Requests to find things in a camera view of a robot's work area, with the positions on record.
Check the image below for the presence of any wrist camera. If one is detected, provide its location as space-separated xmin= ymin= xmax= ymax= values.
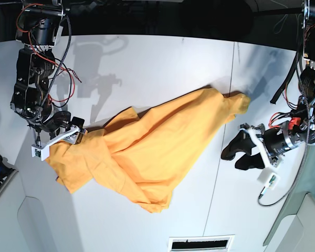
xmin=257 ymin=169 xmax=280 ymax=190
xmin=31 ymin=143 xmax=50 ymax=161

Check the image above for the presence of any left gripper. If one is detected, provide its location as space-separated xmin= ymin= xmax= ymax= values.
xmin=221 ymin=123 xmax=307 ymax=170

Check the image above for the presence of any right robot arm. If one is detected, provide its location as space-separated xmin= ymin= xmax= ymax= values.
xmin=10 ymin=1 xmax=85 ymax=144

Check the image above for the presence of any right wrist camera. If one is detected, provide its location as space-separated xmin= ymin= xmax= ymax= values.
xmin=31 ymin=143 xmax=50 ymax=161

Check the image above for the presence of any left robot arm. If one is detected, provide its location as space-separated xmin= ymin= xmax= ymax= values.
xmin=221 ymin=1 xmax=315 ymax=171

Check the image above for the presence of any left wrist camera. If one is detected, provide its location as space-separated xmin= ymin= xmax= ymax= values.
xmin=257 ymin=169 xmax=280 ymax=190

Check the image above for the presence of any orange t-shirt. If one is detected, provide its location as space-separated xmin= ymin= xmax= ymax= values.
xmin=46 ymin=88 xmax=250 ymax=213

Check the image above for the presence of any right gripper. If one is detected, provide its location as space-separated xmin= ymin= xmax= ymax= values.
xmin=31 ymin=111 xmax=87 ymax=144

